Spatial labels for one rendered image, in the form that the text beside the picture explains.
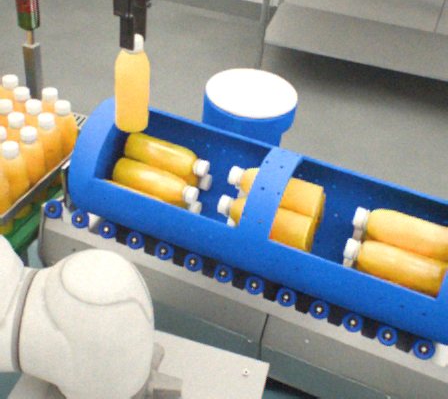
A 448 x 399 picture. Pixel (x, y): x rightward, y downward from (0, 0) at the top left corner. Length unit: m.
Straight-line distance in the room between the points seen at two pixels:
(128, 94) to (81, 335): 0.57
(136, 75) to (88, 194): 0.31
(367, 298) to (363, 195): 0.29
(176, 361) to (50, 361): 0.28
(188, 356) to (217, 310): 0.36
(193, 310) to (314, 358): 0.30
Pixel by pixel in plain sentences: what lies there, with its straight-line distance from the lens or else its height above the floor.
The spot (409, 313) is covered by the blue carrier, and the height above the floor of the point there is 1.08.
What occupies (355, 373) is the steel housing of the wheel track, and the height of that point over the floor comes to 0.85.
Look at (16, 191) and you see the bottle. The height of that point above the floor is 0.99.
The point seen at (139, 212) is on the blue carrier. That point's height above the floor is 1.09.
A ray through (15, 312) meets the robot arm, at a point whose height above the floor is 1.29.
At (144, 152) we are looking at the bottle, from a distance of 1.54.
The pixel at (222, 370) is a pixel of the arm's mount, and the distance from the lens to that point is 1.18.
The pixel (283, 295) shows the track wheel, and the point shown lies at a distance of 1.45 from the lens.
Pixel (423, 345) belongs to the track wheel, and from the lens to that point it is 1.45.
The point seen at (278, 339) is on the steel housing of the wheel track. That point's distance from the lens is 1.52.
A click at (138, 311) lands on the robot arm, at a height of 1.30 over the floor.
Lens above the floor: 2.03
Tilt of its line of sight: 38 degrees down
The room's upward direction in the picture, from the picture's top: 7 degrees clockwise
